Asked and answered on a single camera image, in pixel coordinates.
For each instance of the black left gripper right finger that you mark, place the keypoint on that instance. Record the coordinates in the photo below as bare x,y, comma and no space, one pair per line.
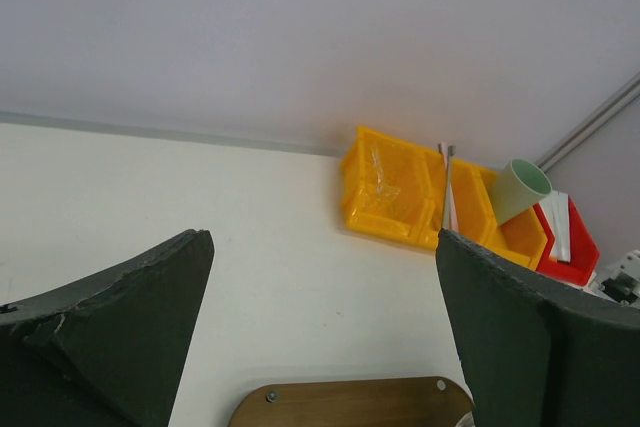
534,351

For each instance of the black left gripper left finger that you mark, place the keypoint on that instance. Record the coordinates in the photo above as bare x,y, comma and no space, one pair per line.
108,349

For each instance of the brown oval wooden tray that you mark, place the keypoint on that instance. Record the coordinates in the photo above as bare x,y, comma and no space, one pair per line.
416,401

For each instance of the green plastic cup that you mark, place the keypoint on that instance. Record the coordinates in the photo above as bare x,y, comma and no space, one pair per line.
519,186

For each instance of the clear acrylic toothbrush holder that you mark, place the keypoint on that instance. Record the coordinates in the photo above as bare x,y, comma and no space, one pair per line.
384,192

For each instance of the pink toothbrush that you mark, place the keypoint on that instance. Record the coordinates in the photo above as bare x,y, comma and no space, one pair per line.
454,221

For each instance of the red plastic bin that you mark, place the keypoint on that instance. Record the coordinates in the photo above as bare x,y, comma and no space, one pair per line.
584,253

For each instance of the yellow bin right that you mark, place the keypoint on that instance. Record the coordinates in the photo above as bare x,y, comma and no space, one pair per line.
521,240

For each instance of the yellow bin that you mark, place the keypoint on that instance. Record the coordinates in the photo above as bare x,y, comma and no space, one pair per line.
521,240
474,213
405,167

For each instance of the yellow bin middle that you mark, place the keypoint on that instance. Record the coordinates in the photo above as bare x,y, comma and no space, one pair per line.
474,213

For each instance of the yellow bin left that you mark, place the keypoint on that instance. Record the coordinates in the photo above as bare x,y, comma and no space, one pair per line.
405,167

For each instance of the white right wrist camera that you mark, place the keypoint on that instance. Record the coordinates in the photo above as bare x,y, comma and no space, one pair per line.
619,282

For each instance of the right aluminium corner post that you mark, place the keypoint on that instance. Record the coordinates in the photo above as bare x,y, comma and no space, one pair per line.
615,104

